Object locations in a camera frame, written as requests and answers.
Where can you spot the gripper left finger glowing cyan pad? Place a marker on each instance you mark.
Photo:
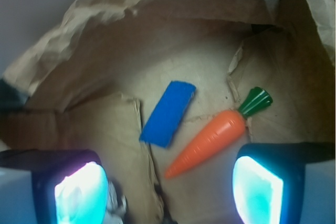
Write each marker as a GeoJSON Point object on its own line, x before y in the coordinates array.
{"type": "Point", "coordinates": [52, 187]}

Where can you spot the gripper right finger glowing cyan pad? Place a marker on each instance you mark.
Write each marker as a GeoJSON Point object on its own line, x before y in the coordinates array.
{"type": "Point", "coordinates": [285, 183]}

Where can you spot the blue rectangular sponge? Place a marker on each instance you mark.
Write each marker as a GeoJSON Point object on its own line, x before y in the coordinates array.
{"type": "Point", "coordinates": [167, 114]}

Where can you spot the orange plastic toy carrot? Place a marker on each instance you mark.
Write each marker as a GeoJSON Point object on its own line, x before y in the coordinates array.
{"type": "Point", "coordinates": [225, 128]}

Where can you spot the crumpled white cloth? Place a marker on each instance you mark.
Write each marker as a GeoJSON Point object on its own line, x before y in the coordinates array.
{"type": "Point", "coordinates": [115, 207]}

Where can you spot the brown paper bag bin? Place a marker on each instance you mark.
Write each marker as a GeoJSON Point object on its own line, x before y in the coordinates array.
{"type": "Point", "coordinates": [94, 80]}

